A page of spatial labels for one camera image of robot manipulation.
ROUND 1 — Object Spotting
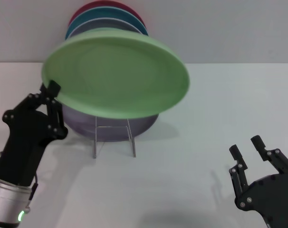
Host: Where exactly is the maroon red plate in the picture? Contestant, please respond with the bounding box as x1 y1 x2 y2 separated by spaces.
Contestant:
68 0 147 29

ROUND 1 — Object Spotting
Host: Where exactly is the lavender plate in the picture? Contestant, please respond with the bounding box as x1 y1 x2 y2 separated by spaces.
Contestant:
61 104 159 143

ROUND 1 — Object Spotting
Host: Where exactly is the light green plate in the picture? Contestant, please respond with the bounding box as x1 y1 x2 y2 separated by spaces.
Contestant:
41 29 191 119

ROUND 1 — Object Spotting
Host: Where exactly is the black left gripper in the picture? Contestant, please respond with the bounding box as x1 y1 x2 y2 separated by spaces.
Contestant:
0 80 68 186

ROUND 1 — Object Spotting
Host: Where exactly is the thin black cable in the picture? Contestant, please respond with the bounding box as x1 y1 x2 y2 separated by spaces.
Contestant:
27 173 39 212

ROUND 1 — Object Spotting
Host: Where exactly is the dark teal blue plate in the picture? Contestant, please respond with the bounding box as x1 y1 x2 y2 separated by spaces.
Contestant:
65 6 150 40

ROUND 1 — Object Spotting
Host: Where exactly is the chrome wire plate rack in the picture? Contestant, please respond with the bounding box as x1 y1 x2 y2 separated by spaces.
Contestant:
93 115 137 159

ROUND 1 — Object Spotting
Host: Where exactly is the slate grey plate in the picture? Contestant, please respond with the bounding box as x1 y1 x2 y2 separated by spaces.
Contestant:
68 18 144 39

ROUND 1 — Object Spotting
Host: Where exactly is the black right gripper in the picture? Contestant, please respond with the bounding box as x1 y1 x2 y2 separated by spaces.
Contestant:
229 134 288 228

